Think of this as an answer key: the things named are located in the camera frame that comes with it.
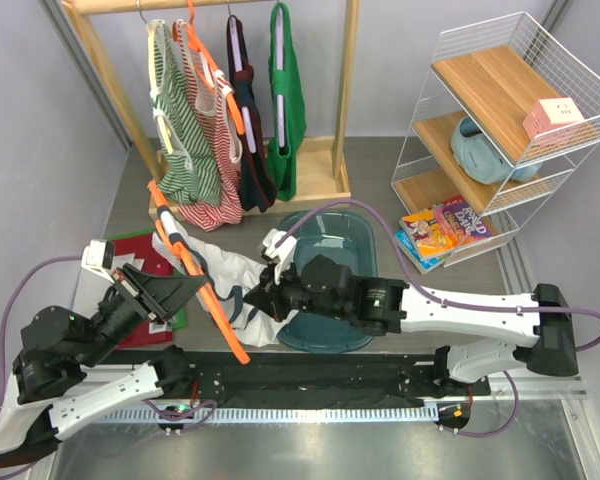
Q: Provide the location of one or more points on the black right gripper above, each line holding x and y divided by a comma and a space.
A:
270, 302

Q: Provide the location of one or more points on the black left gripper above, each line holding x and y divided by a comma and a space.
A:
151, 293

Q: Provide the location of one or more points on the white navy-trimmed tank top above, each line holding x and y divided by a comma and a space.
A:
233, 275

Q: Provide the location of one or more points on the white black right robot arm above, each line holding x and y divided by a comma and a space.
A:
512, 331

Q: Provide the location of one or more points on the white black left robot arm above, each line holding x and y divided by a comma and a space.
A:
59, 345

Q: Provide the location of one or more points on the dark maroon tank top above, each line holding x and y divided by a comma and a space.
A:
256, 188

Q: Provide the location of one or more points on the green striped tank top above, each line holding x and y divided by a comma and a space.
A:
191, 175

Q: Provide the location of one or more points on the red striped tank top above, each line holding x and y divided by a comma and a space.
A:
212, 113

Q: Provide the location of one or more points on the cream plastic hanger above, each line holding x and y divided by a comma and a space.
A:
155, 39

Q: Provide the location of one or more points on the orange hanger on rack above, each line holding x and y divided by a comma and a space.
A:
211, 70

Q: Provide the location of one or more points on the lilac hanger in green top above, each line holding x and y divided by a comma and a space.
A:
278, 62

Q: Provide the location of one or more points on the lilac hanger in maroon top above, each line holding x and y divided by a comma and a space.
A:
241, 78

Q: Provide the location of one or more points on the red book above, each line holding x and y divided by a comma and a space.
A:
153, 263

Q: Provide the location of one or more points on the white paper sheets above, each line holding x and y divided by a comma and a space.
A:
93, 282

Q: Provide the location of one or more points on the teal transparent plastic bin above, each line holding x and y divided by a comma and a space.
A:
347, 239

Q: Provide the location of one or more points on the wooden clothes rack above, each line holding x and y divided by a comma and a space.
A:
322, 173

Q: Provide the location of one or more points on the blue paperback book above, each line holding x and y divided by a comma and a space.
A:
423, 266

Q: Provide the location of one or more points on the colourful Roald Dahl book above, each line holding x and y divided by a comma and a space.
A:
440, 229

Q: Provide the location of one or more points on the light blue cap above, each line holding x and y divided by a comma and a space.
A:
481, 161

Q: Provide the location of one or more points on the pink cube power socket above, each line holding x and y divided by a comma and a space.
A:
550, 114

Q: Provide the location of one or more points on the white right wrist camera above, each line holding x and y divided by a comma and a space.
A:
278, 250

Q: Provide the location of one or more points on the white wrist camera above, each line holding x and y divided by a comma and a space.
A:
98, 257
278, 250

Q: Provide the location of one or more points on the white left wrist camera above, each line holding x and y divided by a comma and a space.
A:
98, 257

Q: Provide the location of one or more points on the white slotted cable duct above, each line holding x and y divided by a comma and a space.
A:
143, 414

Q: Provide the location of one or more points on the white wire shelf rack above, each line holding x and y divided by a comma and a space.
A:
494, 71

